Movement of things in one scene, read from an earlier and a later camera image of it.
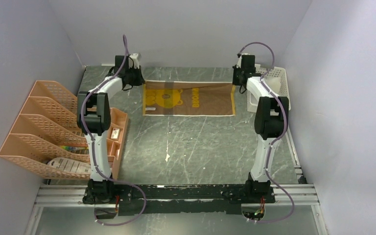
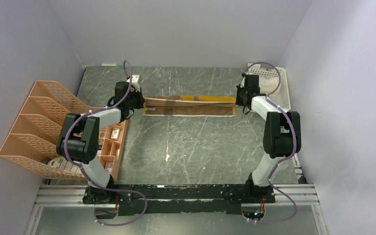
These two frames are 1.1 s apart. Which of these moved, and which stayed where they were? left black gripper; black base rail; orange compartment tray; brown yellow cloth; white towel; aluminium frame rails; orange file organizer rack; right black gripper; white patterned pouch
Moved: left black gripper; brown yellow cloth; right black gripper
Stayed: orange file organizer rack; orange compartment tray; black base rail; aluminium frame rails; white towel; white patterned pouch
